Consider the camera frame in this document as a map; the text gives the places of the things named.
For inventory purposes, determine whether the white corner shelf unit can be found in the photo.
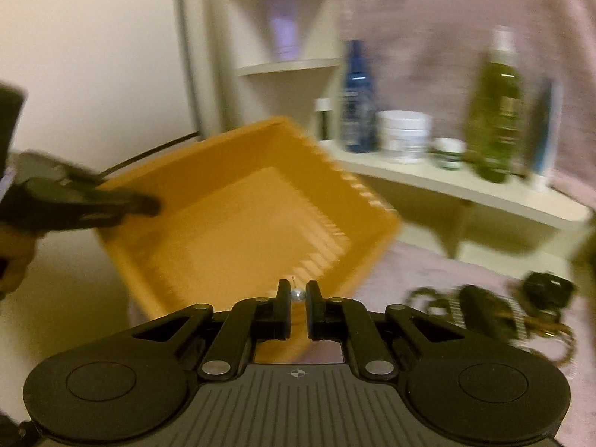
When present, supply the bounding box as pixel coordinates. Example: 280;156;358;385
227;0;593;261

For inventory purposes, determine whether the small white green jar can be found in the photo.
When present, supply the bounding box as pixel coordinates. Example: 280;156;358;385
433;137;467;171

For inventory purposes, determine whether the dark oval jewelry piece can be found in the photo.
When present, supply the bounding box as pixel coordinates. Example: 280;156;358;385
457;284;509;342

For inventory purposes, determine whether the small dark bottle white cap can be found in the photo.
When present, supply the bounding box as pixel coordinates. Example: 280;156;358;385
314;98;334;141

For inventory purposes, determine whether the white cream jar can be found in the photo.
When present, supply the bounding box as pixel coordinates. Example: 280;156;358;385
376;110;435;165

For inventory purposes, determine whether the blue bottle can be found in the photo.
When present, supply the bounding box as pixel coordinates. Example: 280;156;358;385
339;39;379;153

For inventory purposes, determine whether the pink fleece blanket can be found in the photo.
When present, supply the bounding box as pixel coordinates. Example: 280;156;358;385
127;0;596;447

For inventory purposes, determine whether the person's left hand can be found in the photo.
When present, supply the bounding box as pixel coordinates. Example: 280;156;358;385
0;229;37;296

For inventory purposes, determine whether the purple tube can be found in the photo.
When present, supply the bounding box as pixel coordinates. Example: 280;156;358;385
269;1;302;60

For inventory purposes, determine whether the gold chain bracelet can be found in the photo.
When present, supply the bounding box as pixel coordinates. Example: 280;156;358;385
524;314;579;370

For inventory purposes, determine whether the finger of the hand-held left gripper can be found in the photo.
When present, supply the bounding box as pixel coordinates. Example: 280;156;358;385
12;150;111;191
16;178;162;234

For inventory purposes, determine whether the blue tube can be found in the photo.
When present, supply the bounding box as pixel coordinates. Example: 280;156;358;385
527;78;556;178

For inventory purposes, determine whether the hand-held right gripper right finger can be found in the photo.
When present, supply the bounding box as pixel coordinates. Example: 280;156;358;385
306;280;466;380

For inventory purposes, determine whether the black square jewelry piece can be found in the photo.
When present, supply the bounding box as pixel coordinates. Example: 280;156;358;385
520;271;577;312

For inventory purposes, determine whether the orange plastic tray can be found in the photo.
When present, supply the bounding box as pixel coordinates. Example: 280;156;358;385
94;115;402;365

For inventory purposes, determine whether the dark chain necklace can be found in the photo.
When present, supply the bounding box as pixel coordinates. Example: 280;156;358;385
407;287;459;320

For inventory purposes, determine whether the green spray bottle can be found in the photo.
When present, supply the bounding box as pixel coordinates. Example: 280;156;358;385
465;27;523;183

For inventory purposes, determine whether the black cable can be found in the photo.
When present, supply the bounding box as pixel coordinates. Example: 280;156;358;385
99;132;200;178

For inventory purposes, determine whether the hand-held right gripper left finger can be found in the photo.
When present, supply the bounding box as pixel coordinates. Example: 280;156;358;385
131;280;292;381

